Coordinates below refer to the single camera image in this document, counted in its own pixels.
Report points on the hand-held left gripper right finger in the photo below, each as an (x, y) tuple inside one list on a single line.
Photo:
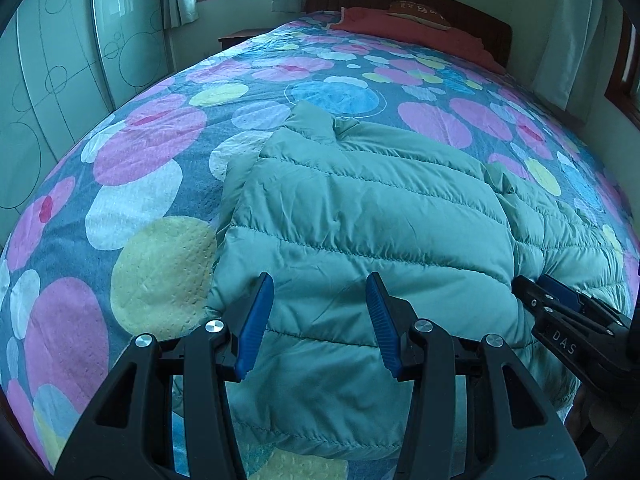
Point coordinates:
[(382, 330)]

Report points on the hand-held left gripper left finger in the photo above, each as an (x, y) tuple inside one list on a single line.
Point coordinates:
[(255, 330)]

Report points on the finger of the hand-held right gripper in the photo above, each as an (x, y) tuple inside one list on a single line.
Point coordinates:
[(562, 291), (530, 292)]

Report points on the green puffer jacket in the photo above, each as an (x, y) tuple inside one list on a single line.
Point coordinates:
[(375, 200)]

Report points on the wooden framed window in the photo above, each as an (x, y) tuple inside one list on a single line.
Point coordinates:
[(625, 75)]

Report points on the polka dot bedsheet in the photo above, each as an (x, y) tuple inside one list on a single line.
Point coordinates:
[(150, 125)]

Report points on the wooden nightstand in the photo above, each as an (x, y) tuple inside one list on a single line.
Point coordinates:
[(240, 37)]

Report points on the red pillow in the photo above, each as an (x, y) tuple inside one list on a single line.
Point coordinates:
[(400, 30)]

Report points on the brown cushion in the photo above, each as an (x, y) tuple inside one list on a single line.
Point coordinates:
[(417, 12)]

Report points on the glass sliding wardrobe doors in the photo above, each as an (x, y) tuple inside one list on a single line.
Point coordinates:
[(65, 60)]

